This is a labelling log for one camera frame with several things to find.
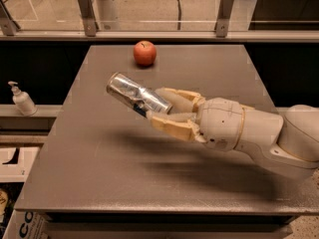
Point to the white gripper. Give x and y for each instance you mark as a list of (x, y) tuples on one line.
[(221, 121)]

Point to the silver redbull can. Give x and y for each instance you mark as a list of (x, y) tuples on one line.
[(135, 96)]

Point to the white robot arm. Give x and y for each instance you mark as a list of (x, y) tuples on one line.
[(283, 144)]

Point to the red apple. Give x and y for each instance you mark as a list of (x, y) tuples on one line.
[(145, 53)]

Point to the white pillar base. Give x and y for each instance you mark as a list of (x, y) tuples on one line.
[(108, 15)]

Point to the white pump dispenser bottle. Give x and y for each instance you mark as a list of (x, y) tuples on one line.
[(22, 100)]

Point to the white cardboard box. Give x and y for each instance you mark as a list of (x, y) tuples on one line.
[(16, 163)]

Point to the white printed box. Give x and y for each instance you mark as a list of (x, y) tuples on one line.
[(26, 225)]

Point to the metal railing bracket right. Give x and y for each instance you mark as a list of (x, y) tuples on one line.
[(223, 18)]

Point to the metal railing bracket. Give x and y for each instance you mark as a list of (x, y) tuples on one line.
[(88, 17), (8, 25), (223, 18)]

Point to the metal railing bracket far left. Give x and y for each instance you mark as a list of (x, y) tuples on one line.
[(8, 25)]

